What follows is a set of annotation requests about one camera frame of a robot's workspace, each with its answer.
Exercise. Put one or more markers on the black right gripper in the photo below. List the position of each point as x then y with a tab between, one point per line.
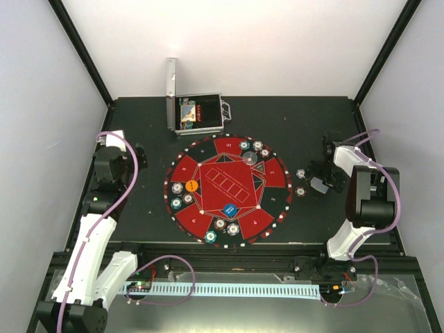
337	183

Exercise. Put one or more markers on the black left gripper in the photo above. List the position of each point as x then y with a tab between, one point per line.
141	158

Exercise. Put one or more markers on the purple white chip stack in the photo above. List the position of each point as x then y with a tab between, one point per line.
301	173

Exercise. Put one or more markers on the brown white chip stack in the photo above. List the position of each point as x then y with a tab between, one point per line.
300	191

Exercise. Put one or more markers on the blue white chips seat seven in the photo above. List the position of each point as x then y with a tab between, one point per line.
177	188

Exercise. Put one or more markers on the orange round button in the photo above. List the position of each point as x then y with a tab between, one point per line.
191	185

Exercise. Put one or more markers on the green chips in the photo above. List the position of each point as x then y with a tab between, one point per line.
176	203
244	145
210	237

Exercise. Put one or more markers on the black triangular token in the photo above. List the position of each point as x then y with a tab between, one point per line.
259	167

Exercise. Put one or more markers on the blue white chips seat one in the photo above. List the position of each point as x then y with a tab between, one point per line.
258	145

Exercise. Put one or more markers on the clear round dealer puck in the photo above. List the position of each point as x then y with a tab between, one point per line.
250	158

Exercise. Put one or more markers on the blue small blind button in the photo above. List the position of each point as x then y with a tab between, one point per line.
230	210

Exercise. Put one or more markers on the blue white chip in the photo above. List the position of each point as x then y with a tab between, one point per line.
233	229

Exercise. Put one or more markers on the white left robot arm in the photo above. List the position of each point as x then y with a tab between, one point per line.
81	301

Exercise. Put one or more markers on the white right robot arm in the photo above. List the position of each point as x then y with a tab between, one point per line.
372	204

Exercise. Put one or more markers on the grey card deck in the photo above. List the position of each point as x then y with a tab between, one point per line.
318	185

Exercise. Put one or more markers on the card pack in case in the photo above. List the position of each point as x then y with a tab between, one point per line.
188	112

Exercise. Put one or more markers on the open aluminium poker case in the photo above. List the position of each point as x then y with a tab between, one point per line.
212	112

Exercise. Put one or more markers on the round red black poker mat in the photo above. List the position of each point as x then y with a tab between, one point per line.
215	162

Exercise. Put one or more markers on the small green circuit board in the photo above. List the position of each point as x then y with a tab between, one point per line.
139	286

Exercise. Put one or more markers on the light blue cable duct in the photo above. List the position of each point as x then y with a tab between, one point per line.
240	290

